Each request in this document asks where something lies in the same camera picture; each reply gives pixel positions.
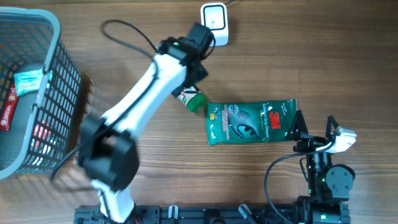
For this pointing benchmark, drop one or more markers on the green cap white bottle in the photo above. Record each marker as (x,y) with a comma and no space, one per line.
(192,98)

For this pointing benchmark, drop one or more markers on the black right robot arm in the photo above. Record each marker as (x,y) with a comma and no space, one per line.
(328,184)

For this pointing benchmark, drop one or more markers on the teal white packet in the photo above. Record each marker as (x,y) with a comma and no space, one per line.
(29,81)

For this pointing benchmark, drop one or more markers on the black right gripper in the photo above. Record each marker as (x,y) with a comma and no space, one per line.
(310,142)

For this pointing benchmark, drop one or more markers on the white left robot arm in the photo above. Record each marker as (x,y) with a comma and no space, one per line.
(108,153)

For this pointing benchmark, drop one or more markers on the grey plastic mesh basket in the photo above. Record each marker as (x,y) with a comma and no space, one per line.
(43,120)

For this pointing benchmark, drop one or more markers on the green 3M gloves packet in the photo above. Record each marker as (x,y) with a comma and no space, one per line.
(254,122)

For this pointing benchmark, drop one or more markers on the white barcode scanner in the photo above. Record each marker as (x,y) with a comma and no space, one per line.
(214,15)

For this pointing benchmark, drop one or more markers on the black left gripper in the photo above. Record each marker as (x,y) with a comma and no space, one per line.
(205,73)

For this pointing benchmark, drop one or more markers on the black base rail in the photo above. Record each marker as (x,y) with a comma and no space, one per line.
(154,214)

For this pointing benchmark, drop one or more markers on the red Nescafe sachet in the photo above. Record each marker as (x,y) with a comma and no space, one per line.
(11,104)

